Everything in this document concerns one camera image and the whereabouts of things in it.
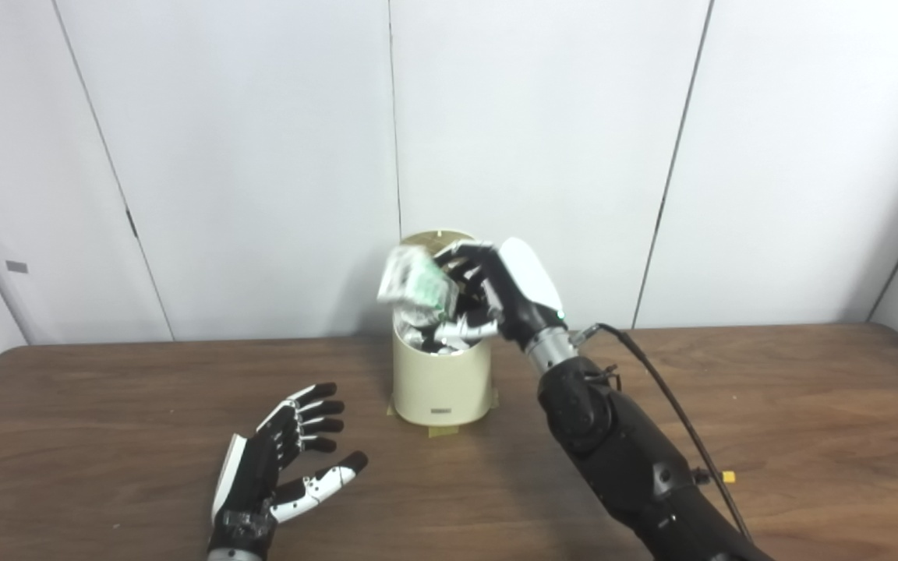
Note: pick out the black wall seam hinge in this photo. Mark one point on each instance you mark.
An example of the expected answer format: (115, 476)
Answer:
(132, 224)

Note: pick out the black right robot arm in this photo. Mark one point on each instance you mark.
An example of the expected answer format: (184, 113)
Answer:
(628, 452)

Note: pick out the white and green milk carton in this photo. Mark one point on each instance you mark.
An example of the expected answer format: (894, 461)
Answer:
(414, 284)

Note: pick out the white and black right hand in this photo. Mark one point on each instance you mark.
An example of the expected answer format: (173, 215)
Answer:
(527, 284)

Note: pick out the cream-colored round bin lid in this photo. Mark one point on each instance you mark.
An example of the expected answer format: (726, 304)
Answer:
(437, 238)

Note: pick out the small grey wall label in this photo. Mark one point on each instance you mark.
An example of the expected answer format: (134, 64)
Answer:
(16, 266)

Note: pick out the white and black left hand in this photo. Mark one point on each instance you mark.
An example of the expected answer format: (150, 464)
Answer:
(250, 471)

